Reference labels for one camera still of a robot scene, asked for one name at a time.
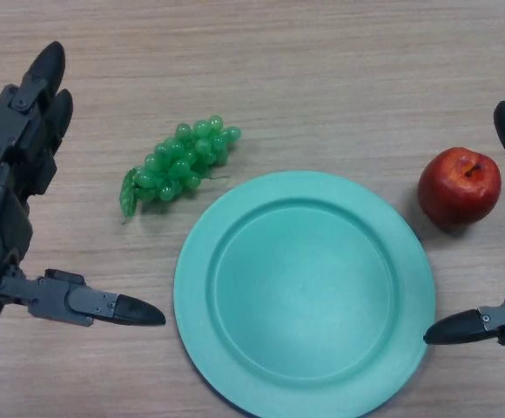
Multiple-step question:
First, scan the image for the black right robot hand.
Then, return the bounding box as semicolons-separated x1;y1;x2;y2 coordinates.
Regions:
422;54;505;347

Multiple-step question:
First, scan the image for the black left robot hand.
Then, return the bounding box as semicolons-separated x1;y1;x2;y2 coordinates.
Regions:
0;41;167;332

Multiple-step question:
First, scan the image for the red apple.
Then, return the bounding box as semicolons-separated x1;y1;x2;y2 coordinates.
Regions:
417;146;502;226

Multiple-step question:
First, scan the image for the green round plate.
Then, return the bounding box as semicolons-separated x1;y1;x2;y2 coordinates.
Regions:
173;170;435;418

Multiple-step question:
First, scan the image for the green grape bunch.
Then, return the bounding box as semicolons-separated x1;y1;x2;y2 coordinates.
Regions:
120;114;242;226

